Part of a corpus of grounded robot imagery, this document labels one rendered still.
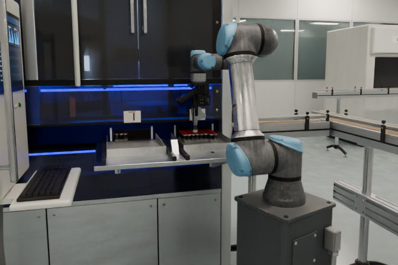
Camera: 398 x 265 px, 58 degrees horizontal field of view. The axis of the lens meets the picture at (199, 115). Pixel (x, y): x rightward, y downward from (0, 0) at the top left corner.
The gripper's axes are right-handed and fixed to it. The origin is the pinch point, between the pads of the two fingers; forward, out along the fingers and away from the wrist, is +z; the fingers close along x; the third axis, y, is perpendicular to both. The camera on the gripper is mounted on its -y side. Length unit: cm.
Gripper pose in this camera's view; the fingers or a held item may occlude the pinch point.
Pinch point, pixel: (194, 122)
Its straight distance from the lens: 177.8
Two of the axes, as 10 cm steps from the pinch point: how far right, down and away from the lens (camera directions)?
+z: 0.0, 9.9, 1.2
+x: -2.5, -1.2, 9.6
